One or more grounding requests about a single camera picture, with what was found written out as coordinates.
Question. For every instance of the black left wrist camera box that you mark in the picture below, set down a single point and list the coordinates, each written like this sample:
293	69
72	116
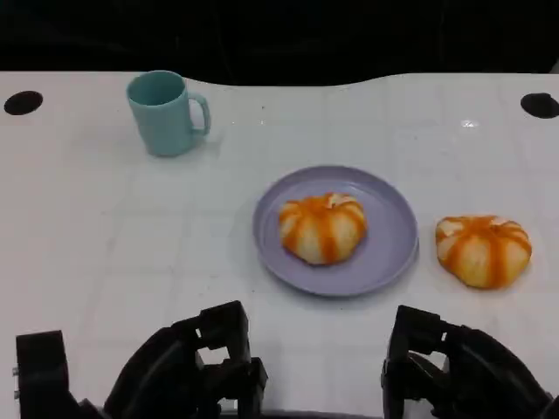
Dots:
41	371

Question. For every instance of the pale green mug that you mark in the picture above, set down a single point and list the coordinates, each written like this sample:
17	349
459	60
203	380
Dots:
161	115

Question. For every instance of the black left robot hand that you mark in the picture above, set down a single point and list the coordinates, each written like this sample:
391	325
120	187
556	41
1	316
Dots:
157	375

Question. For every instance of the orange and white bread roll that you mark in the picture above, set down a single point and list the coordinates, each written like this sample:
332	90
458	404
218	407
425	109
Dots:
482	253
323	229

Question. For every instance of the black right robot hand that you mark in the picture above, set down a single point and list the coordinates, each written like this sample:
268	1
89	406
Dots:
480	375

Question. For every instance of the lilac plate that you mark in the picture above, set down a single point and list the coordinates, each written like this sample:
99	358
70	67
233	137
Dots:
384	262

